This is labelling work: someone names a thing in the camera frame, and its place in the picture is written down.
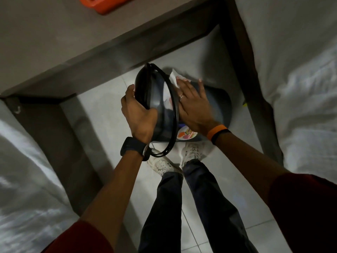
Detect person's red sleeve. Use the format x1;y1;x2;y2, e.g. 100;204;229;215
42;220;114;253
268;172;337;253

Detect orange plastic tray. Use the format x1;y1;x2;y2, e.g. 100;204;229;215
78;0;137;15

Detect white bed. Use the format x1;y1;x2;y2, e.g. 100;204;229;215
0;100;79;253
234;0;337;183

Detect person's right hand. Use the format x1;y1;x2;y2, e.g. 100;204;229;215
175;77;220;136

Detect white wet wipe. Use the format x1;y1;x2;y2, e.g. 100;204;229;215
163;69;191;111

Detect black trash bin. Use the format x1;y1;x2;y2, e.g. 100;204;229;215
134;63;233;158

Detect person's right red sleeve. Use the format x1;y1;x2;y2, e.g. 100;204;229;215
268;172;337;253

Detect black wristwatch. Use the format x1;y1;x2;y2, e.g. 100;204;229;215
120;137;152;162

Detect person's left forearm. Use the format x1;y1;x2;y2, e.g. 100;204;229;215
79;150;147;249

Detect black wristband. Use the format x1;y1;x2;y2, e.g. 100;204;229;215
210;129;232;145

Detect dark trousers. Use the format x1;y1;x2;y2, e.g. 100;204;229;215
137;159;260;253

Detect person's left red sleeve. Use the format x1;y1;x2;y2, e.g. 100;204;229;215
42;220;114;253

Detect person's left hand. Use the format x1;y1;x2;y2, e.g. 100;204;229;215
120;84;158;145

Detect person's right forearm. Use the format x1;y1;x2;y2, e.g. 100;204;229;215
214;131;290;206

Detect grey bedside table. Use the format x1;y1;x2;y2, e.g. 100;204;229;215
0;0;284;216

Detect orange wristband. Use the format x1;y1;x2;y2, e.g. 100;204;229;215
206;124;228;141

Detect person's left white shoe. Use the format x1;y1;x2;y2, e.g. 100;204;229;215
147;149;182;177

